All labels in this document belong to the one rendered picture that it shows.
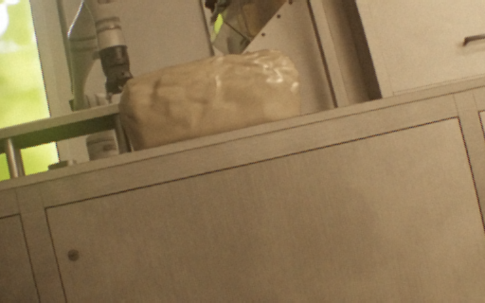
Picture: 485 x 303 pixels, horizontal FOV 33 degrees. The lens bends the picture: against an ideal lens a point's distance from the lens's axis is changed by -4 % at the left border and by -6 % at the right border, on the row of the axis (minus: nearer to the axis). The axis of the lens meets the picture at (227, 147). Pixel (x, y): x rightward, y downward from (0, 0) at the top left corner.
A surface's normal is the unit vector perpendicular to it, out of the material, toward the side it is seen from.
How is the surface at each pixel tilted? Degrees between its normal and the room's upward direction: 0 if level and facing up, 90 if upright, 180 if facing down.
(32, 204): 90
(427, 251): 90
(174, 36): 90
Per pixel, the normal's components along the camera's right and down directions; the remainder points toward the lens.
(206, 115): 0.07, -0.05
